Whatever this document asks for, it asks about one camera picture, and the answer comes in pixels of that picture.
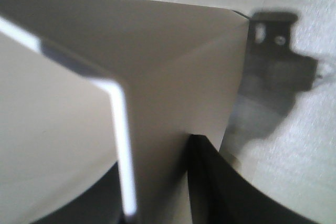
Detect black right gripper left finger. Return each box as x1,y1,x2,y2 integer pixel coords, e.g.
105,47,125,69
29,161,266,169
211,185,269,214
35,164,124,224

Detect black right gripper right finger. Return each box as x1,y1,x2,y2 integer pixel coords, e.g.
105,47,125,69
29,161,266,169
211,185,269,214
187,135,313,223

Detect white paper trash bin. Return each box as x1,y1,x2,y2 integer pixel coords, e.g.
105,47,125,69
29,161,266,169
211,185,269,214
1,0,249,223

